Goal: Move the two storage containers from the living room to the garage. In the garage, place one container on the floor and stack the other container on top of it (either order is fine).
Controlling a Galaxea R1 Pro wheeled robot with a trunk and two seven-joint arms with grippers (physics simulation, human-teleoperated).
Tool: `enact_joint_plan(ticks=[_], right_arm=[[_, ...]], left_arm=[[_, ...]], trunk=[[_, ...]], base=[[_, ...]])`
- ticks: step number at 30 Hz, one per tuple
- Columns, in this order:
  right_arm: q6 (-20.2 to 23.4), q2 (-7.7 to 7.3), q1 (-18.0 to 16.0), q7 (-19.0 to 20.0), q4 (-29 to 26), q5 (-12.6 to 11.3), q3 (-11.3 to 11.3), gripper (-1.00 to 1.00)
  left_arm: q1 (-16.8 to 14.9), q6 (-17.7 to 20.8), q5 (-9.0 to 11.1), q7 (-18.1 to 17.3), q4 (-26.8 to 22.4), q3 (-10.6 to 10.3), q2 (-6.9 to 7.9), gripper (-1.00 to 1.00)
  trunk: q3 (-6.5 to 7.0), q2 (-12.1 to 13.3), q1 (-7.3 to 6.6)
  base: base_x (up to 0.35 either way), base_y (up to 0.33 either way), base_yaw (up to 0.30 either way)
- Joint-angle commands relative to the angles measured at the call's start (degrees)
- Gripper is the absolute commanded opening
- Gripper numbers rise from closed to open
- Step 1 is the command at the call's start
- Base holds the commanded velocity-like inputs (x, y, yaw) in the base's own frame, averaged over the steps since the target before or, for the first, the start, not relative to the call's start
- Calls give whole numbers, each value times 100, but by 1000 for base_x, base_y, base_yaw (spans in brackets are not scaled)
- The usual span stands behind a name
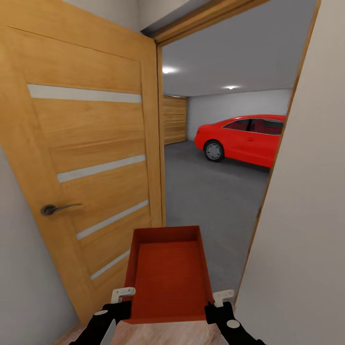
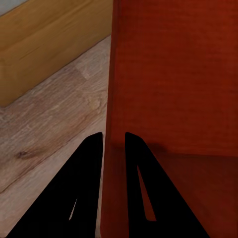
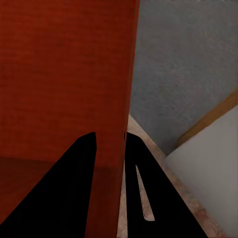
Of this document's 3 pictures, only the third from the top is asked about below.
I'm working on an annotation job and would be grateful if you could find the storage box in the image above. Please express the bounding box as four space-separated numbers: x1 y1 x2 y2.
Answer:
0 0 141 238

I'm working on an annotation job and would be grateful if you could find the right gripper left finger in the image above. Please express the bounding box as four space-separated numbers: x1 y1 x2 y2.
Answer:
0 132 97 238

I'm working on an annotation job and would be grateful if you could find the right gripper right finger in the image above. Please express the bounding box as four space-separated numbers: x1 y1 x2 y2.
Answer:
124 132 208 238

